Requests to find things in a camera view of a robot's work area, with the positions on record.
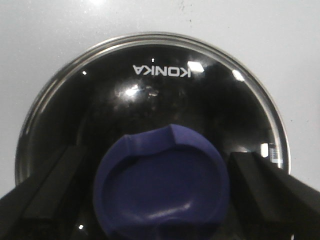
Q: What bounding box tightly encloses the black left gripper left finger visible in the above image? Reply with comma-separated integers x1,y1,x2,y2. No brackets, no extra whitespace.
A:
0,146,88,240

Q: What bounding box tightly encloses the glass pot lid blue knob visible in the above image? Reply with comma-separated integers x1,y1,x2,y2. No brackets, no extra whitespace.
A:
15,32,291,240

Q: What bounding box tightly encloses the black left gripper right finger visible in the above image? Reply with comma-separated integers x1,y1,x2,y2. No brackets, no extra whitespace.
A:
228,152,320,240

